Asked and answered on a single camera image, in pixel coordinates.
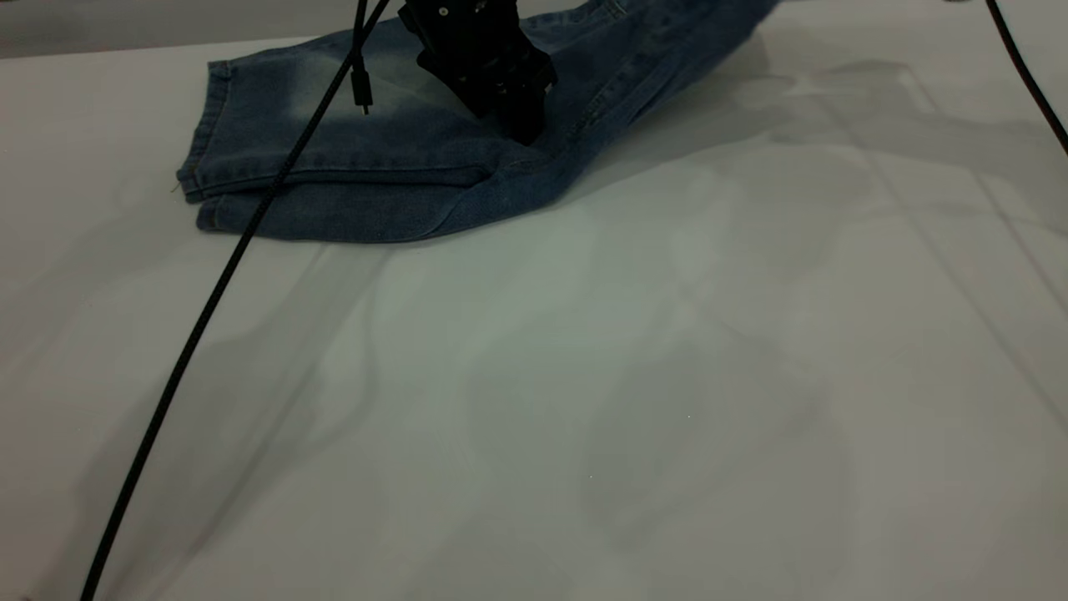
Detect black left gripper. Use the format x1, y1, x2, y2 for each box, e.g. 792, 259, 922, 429
399, 0, 558, 147

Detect blue denim printed shorts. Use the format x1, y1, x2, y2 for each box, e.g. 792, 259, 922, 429
175, 0, 781, 245

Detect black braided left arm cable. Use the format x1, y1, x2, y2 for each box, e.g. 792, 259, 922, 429
81, 0, 393, 601

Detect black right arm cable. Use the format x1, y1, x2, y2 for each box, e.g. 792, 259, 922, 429
985, 0, 1068, 155

